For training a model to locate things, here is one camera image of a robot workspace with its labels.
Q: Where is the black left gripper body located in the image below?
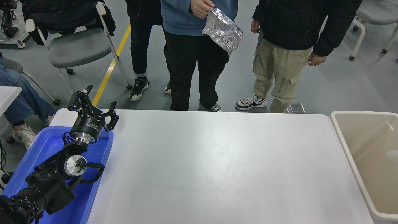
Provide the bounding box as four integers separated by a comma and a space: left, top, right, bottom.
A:
71, 109, 105, 141

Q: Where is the white paper cup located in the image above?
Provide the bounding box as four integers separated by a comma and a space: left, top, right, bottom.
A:
386, 150, 398, 166

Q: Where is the person's left hand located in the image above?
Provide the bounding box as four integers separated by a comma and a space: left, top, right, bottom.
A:
308, 51, 327, 66

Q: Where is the blue plastic tray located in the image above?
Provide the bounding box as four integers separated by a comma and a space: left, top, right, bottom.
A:
2, 126, 114, 224

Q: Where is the seated person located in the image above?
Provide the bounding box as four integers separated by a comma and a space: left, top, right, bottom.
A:
0, 53, 56, 150

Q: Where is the small white table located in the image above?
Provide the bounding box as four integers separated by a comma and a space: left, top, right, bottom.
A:
0, 86, 22, 135

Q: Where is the grey chair with castors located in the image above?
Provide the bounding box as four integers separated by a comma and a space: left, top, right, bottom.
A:
0, 58, 61, 106

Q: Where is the black jacket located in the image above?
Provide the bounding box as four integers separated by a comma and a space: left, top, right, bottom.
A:
21, 0, 116, 46

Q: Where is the black equipment on white stand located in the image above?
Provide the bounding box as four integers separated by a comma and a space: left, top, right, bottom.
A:
0, 0, 26, 49

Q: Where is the large pale beige bin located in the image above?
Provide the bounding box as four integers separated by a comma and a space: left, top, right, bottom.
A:
330, 111, 398, 222

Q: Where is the grey chair with white frame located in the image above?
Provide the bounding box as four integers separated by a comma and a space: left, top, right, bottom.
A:
349, 0, 398, 61
25, 2, 133, 94

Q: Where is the black cable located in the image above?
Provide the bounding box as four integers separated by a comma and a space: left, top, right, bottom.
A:
0, 142, 13, 191

